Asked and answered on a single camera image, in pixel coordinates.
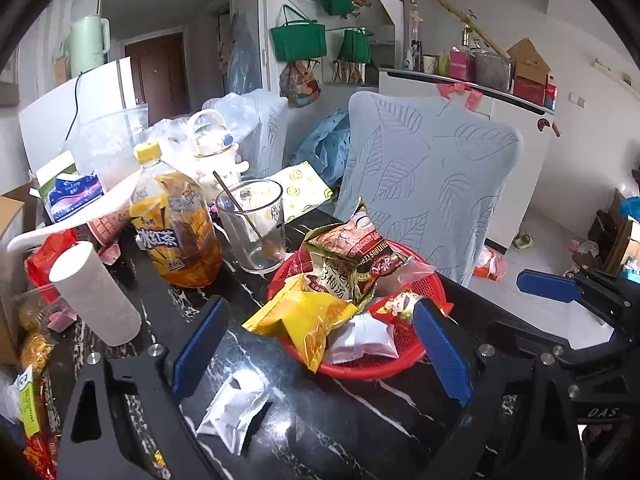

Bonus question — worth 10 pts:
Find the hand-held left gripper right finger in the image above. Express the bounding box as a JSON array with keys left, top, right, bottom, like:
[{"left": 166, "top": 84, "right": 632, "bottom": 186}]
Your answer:
[{"left": 412, "top": 299, "right": 586, "bottom": 480}]

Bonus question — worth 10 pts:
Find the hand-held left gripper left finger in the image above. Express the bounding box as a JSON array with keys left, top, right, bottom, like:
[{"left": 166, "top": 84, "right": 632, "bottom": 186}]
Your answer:
[{"left": 57, "top": 295, "right": 231, "bottom": 480}]

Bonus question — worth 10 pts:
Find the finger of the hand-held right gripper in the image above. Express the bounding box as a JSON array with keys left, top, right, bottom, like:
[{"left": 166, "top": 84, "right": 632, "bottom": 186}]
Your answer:
[
  {"left": 487, "top": 320, "right": 626, "bottom": 368},
  {"left": 516, "top": 269, "right": 640, "bottom": 328}
]

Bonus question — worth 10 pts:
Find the red plastic basket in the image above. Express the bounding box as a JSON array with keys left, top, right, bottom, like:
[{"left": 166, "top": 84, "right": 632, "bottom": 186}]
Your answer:
[{"left": 267, "top": 240, "right": 453, "bottom": 380}]

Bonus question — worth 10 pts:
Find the white foil snack packet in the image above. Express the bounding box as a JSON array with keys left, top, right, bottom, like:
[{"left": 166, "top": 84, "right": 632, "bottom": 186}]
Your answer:
[
  {"left": 196, "top": 370, "right": 271, "bottom": 456},
  {"left": 324, "top": 312, "right": 401, "bottom": 365}
]

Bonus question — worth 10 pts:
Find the clear zip bag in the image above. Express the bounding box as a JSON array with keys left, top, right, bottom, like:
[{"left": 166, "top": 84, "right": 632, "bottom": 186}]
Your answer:
[{"left": 375, "top": 259, "right": 437, "bottom": 296}]

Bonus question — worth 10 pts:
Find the dark brown snack packet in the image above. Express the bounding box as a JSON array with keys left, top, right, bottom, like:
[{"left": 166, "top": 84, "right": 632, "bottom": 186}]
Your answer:
[{"left": 350, "top": 245, "right": 413, "bottom": 306}]

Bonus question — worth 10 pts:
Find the yellow snack packet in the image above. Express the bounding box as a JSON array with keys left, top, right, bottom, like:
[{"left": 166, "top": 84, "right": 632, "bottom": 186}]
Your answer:
[{"left": 241, "top": 274, "right": 358, "bottom": 373}]

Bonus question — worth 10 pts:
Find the white and red snack packet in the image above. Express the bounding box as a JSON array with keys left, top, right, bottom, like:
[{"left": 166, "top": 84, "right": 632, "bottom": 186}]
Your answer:
[{"left": 287, "top": 250, "right": 358, "bottom": 301}]

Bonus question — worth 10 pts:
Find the brown nut snack packet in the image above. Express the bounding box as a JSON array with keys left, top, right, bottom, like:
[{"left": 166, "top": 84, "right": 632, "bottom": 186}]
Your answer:
[{"left": 305, "top": 197, "right": 383, "bottom": 261}]

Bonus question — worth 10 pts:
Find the orange and white plastic bag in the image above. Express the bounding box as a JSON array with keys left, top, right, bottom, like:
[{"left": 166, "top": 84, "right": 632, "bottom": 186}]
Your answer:
[{"left": 472, "top": 245, "right": 508, "bottom": 281}]

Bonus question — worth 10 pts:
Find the white paper roll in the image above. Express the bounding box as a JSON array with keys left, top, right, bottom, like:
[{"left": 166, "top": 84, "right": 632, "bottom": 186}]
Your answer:
[{"left": 49, "top": 241, "right": 143, "bottom": 347}]

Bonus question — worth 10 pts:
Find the iced tea bottle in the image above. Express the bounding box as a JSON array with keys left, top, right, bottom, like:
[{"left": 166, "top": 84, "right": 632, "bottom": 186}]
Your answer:
[{"left": 130, "top": 141, "right": 223, "bottom": 288}]

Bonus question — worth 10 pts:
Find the white cabinet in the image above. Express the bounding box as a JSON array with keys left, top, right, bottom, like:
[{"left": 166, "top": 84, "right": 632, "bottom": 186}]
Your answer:
[{"left": 377, "top": 67, "right": 557, "bottom": 251}]

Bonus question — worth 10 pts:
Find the clear glass cup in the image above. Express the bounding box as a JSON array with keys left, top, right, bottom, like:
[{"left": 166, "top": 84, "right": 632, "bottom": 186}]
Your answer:
[{"left": 215, "top": 179, "right": 287, "bottom": 275}]

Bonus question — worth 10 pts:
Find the pink paper cup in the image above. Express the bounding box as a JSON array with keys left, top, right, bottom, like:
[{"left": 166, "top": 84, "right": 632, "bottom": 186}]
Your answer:
[{"left": 87, "top": 205, "right": 133, "bottom": 248}]

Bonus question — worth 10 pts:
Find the chair with blue leaf cover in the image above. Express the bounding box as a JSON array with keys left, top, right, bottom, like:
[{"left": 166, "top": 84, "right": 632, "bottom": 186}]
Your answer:
[{"left": 334, "top": 91, "right": 523, "bottom": 288}]

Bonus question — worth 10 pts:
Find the gold snack packet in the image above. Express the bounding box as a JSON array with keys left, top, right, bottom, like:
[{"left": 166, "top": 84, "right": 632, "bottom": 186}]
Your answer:
[{"left": 19, "top": 332, "right": 56, "bottom": 376}]

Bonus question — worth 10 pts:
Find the small clear plastic tub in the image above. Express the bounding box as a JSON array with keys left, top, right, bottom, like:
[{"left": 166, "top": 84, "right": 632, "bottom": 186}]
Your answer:
[{"left": 10, "top": 282, "right": 78, "bottom": 333}]

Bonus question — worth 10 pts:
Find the red snack bag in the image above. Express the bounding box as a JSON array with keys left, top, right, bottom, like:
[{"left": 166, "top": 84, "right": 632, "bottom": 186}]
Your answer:
[{"left": 25, "top": 230, "right": 81, "bottom": 303}]

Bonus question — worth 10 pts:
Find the green label packet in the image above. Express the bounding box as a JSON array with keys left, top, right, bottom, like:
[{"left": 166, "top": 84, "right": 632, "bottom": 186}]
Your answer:
[{"left": 15, "top": 365, "right": 43, "bottom": 438}]

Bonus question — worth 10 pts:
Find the white plush toy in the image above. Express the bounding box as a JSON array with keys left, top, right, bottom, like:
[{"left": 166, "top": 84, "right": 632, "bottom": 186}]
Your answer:
[{"left": 195, "top": 152, "right": 249, "bottom": 191}]

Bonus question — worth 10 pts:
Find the yellow smiley packet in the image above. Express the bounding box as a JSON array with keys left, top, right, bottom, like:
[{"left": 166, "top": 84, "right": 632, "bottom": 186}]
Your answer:
[{"left": 270, "top": 160, "right": 333, "bottom": 223}]

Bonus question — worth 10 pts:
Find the red box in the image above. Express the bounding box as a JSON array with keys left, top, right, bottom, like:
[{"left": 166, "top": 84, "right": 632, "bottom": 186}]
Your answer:
[{"left": 512, "top": 76, "right": 557, "bottom": 109}]

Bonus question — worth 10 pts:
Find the blue tissue pack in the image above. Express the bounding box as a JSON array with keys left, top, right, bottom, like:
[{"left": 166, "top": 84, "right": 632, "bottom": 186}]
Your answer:
[{"left": 47, "top": 172, "right": 105, "bottom": 223}]

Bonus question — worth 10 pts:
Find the pink ribbon bow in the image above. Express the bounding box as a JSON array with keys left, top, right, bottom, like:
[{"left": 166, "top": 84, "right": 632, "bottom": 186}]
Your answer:
[{"left": 436, "top": 81, "right": 483, "bottom": 112}]

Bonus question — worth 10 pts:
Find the metal container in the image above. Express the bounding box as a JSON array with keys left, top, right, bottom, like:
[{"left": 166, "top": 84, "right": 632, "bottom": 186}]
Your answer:
[{"left": 472, "top": 49, "right": 516, "bottom": 92}]

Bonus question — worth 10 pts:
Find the small open cardboard box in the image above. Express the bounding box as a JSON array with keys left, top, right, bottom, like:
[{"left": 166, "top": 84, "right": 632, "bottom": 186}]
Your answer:
[{"left": 506, "top": 37, "right": 552, "bottom": 85}]

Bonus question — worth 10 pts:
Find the chair with white leaf cover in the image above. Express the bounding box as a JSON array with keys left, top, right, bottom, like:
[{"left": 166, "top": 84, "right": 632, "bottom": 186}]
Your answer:
[{"left": 235, "top": 89, "right": 289, "bottom": 181}]

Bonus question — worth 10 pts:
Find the large clear plastic container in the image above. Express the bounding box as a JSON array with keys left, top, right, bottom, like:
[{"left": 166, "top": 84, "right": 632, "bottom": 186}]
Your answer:
[{"left": 67, "top": 104, "right": 150, "bottom": 181}]

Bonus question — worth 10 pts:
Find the green and white carton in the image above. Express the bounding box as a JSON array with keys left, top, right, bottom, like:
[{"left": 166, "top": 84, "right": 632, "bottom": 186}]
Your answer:
[{"left": 35, "top": 150, "right": 81, "bottom": 216}]

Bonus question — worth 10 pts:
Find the pink box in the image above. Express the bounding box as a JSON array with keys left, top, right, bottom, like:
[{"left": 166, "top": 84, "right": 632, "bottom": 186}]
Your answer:
[{"left": 448, "top": 47, "right": 476, "bottom": 81}]

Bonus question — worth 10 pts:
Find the blue plastic bag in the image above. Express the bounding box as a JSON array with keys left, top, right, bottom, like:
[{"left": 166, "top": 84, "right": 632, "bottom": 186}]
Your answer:
[{"left": 290, "top": 110, "right": 351, "bottom": 186}]

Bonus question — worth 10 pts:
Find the clear plastic bag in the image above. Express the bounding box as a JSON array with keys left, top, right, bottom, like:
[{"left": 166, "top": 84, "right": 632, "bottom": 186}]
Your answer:
[{"left": 200, "top": 91, "right": 261, "bottom": 126}]

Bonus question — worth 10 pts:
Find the brown door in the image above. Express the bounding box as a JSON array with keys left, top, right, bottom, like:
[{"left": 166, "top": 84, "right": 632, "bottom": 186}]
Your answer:
[{"left": 124, "top": 32, "right": 191, "bottom": 121}]

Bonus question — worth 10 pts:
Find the white refrigerator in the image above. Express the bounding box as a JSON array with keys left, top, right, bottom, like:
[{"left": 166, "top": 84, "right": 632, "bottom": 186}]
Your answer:
[{"left": 17, "top": 56, "right": 136, "bottom": 173}]

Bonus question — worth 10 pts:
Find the patterned tote bag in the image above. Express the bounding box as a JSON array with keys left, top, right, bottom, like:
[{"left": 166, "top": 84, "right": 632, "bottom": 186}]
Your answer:
[{"left": 279, "top": 60, "right": 321, "bottom": 108}]

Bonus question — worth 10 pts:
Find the tall glass bottle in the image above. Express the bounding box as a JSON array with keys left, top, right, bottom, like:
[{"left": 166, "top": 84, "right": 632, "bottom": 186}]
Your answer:
[{"left": 407, "top": 0, "right": 426, "bottom": 71}]

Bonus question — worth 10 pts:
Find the bamboo pole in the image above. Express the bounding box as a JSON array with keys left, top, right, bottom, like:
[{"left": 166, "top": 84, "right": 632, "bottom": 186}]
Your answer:
[{"left": 400, "top": 0, "right": 563, "bottom": 137}]

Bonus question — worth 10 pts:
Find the narrow green tote bag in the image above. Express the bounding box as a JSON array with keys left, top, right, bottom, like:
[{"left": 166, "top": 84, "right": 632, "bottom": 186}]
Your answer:
[{"left": 337, "top": 27, "right": 373, "bottom": 65}]

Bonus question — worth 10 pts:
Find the pale green kettle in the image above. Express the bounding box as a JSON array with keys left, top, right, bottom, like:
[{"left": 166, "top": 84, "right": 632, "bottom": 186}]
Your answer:
[{"left": 69, "top": 15, "right": 111, "bottom": 78}]

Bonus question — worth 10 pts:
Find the wide green tote bag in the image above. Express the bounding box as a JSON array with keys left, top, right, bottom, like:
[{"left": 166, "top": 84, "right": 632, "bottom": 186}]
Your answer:
[{"left": 270, "top": 5, "right": 328, "bottom": 63}]

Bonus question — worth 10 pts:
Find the black power cable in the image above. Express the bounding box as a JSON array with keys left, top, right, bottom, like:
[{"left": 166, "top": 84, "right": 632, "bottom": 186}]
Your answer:
[{"left": 65, "top": 74, "right": 83, "bottom": 141}]

